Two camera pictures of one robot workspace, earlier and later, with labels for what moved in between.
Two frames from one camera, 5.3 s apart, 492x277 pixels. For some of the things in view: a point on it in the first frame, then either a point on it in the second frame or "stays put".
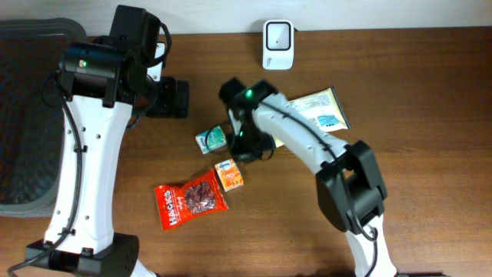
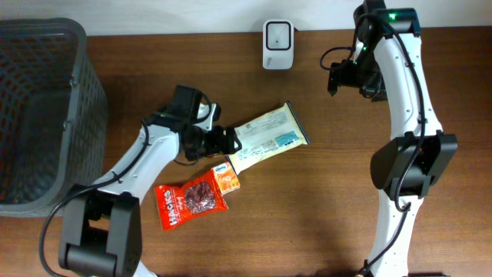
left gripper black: [178, 97] → [220, 139]
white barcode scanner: [278, 45] stays put
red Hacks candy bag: [198, 195] stays put
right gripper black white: [238, 149] → [346, 78]
